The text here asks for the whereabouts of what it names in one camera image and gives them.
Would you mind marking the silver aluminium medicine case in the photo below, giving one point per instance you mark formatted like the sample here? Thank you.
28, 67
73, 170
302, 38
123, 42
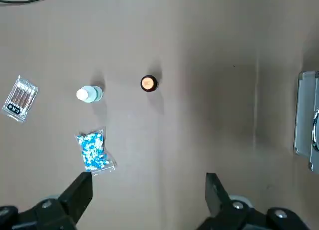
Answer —
302, 115

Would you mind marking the clear bottle white cap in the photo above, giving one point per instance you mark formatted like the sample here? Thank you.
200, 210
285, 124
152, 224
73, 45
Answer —
92, 94

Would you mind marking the bag of blue white capsules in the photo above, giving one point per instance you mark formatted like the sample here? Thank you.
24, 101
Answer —
92, 150

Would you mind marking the clear packet of brown swabs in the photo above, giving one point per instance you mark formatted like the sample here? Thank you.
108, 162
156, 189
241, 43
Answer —
21, 98

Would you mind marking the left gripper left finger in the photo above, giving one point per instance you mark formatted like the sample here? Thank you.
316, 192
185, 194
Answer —
49, 215

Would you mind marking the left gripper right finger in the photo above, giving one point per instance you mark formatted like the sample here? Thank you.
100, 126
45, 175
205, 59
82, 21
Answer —
231, 217

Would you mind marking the brown glass bottle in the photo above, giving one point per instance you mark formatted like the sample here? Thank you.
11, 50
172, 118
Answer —
148, 83

